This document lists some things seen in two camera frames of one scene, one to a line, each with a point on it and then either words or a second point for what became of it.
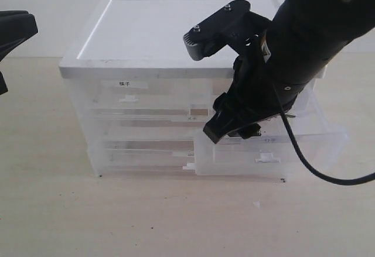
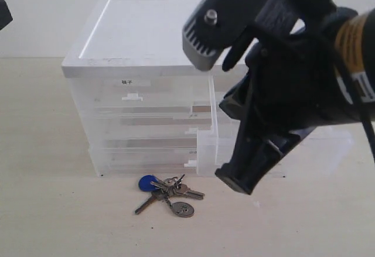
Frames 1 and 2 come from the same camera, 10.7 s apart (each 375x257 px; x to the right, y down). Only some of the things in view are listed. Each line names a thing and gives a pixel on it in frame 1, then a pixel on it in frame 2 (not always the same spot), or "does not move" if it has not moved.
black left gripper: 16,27 to 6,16
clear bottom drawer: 146,158 does not move
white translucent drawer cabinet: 137,93 does not move
